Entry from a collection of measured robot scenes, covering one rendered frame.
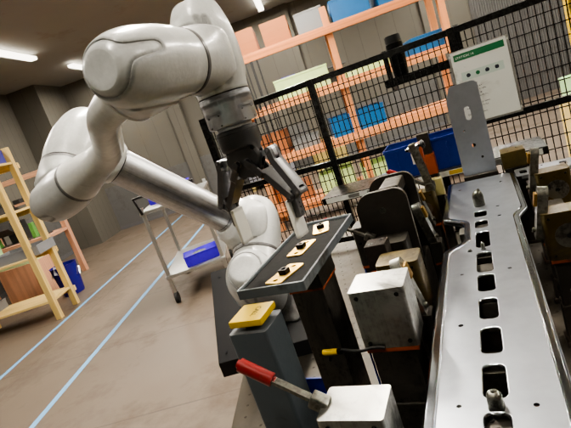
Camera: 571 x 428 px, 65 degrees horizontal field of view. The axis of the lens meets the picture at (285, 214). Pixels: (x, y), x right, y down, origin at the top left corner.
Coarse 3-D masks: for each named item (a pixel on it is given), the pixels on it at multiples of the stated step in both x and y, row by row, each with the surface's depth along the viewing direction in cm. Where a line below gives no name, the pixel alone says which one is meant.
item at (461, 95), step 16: (448, 96) 165; (464, 96) 163; (464, 112) 165; (480, 112) 163; (464, 128) 167; (480, 128) 165; (464, 144) 168; (480, 144) 166; (464, 160) 170; (480, 160) 168
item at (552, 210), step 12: (564, 204) 104; (540, 216) 102; (552, 216) 101; (564, 216) 100; (552, 228) 102; (564, 228) 101; (552, 240) 103; (564, 240) 102; (552, 252) 103; (564, 252) 102; (564, 264) 104; (564, 276) 105; (564, 288) 106; (564, 300) 106; (564, 312) 107
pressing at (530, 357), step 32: (448, 192) 158; (512, 192) 137; (448, 224) 131; (512, 224) 114; (448, 256) 107; (512, 256) 97; (448, 288) 93; (512, 288) 85; (448, 320) 82; (480, 320) 79; (512, 320) 76; (544, 320) 73; (448, 352) 73; (480, 352) 70; (512, 352) 68; (544, 352) 66; (448, 384) 66; (480, 384) 64; (512, 384) 62; (544, 384) 60; (448, 416) 60; (480, 416) 58; (512, 416) 57; (544, 416) 55
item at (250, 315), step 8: (256, 304) 76; (264, 304) 75; (272, 304) 74; (240, 312) 75; (248, 312) 74; (256, 312) 73; (264, 312) 72; (232, 320) 73; (240, 320) 71; (248, 320) 71; (256, 320) 70; (264, 320) 71; (232, 328) 72
